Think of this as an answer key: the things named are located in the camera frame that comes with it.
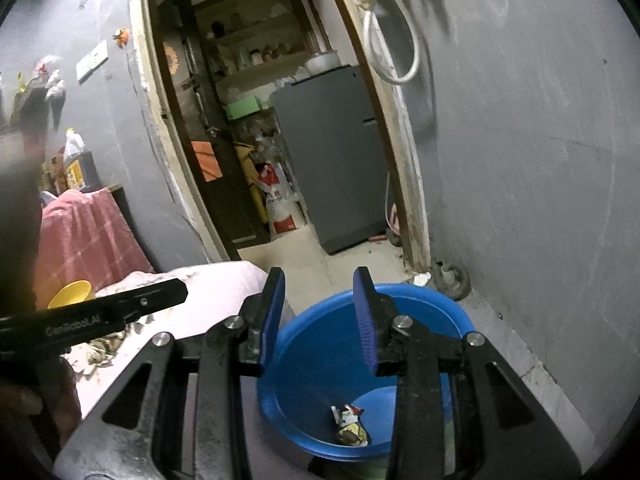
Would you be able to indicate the wooden wall shelves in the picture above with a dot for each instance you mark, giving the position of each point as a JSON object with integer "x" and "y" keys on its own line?
{"x": 260, "y": 35}

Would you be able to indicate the white cooking pot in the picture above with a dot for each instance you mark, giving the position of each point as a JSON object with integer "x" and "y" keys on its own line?
{"x": 322, "y": 64}

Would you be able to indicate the pile of crumpled wrappers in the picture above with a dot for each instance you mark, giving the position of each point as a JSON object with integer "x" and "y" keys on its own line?
{"x": 100, "y": 355}

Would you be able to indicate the dark wooden door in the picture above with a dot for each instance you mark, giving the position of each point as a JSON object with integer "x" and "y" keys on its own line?
{"x": 220, "y": 210}

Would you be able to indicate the white red wrapper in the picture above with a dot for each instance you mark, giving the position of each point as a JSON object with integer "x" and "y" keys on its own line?
{"x": 345, "y": 412}

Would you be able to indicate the grey floor pipe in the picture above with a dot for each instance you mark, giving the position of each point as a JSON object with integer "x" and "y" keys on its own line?
{"x": 452, "y": 282}

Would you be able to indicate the large cooking oil bottle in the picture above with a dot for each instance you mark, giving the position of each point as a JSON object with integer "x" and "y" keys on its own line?
{"x": 75, "y": 160}

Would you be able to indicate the grey appliance cabinet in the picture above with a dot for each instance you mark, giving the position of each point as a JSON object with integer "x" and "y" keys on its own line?
{"x": 330, "y": 160}

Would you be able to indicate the yellow label wrapper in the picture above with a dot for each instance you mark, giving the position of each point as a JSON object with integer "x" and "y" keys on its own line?
{"x": 352, "y": 434}

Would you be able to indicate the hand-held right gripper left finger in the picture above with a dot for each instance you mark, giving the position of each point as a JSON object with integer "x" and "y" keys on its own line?
{"x": 272, "y": 320}

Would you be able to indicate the wooden door frame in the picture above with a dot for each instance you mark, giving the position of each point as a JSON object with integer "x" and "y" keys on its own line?
{"x": 400, "y": 185}

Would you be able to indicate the orange paper sheet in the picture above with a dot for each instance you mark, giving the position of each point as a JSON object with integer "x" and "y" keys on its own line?
{"x": 206, "y": 161}

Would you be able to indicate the wall spice rack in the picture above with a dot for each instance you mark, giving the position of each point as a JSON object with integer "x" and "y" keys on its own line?
{"x": 30, "y": 105}

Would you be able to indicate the white hanging plastic bag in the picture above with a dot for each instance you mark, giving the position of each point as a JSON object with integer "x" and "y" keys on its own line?
{"x": 56, "y": 91}

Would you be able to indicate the blue plastic bucket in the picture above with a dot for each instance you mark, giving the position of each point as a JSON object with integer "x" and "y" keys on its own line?
{"x": 320, "y": 360}

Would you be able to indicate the person's grey trouser leg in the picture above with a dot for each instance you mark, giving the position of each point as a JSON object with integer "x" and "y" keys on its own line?
{"x": 277, "y": 440}

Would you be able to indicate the white sack with red print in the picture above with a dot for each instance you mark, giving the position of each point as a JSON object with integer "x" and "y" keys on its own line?
{"x": 280, "y": 200}

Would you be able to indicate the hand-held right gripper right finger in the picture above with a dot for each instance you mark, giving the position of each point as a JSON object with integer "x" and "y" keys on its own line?
{"x": 365, "y": 325}

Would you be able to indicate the white wall switch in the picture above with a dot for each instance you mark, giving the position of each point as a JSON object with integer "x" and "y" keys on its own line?
{"x": 85, "y": 69}

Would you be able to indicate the green box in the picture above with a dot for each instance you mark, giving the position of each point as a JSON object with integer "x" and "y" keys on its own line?
{"x": 242, "y": 109}

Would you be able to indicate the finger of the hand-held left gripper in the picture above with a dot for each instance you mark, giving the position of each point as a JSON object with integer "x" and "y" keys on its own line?
{"x": 155, "y": 300}

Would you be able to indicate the person's left hand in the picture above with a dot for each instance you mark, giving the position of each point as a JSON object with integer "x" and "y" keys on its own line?
{"x": 55, "y": 400}

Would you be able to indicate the white wall socket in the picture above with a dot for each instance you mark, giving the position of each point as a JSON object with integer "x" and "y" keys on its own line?
{"x": 98, "y": 53}

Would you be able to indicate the yellow bowl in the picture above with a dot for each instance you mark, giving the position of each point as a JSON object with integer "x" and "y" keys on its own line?
{"x": 72, "y": 295}

